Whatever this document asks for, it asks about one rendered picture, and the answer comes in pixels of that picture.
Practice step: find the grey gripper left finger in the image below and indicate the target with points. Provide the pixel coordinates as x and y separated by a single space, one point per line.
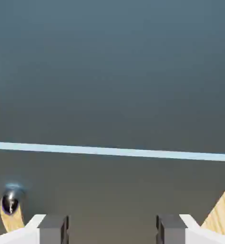
49 230

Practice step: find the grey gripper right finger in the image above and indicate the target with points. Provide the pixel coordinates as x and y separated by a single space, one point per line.
173 230

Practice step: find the grey-blue cabinet door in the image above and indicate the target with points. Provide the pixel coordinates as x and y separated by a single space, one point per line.
112 72
112 186

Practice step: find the grey-blue painted cabinet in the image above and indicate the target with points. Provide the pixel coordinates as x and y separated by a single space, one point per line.
112 151

